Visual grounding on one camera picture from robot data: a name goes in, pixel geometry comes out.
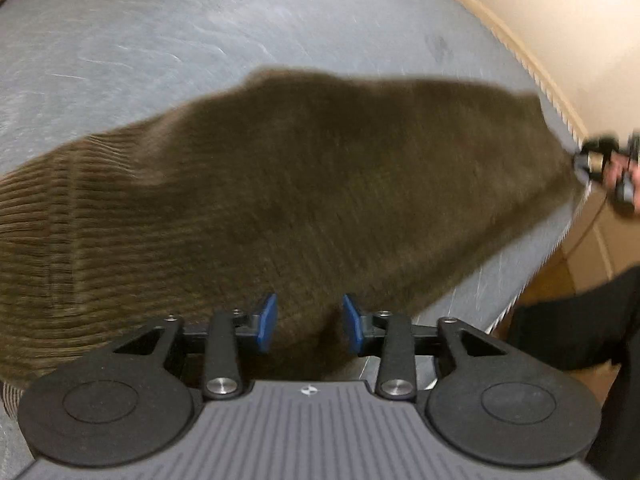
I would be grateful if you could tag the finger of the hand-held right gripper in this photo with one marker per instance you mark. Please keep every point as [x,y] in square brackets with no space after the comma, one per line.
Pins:
[590,162]

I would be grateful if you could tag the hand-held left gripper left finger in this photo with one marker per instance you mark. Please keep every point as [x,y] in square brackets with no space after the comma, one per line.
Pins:
[265,322]

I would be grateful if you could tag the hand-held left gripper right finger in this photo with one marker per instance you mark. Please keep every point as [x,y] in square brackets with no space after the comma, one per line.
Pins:
[352,322]

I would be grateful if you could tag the person's right hand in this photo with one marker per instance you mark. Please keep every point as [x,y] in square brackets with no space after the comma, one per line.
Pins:
[614,175]

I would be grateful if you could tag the person's black clothing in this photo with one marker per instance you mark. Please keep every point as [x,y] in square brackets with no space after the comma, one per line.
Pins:
[590,325]

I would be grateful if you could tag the grey quilted bed mattress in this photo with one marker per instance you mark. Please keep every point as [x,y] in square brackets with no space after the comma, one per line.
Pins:
[175,45]

